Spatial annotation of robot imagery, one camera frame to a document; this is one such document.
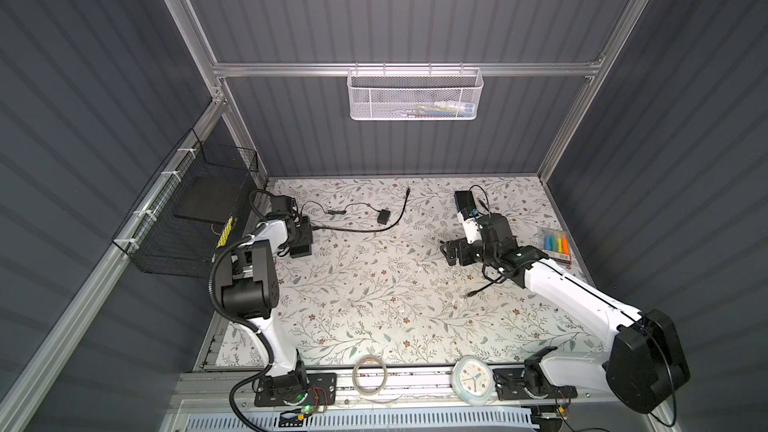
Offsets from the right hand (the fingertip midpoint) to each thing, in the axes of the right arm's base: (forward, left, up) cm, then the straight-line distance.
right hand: (458, 245), depth 85 cm
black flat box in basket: (+2, +64, +19) cm, 67 cm away
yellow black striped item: (-6, +59, +16) cm, 61 cm away
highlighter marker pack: (+8, -36, -13) cm, 39 cm away
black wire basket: (-4, +72, +15) cm, 74 cm away
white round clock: (-32, -1, -10) cm, 34 cm away
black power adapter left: (+19, +23, -11) cm, 32 cm away
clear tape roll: (-30, +25, -14) cm, 42 cm away
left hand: (+9, +51, -9) cm, 53 cm away
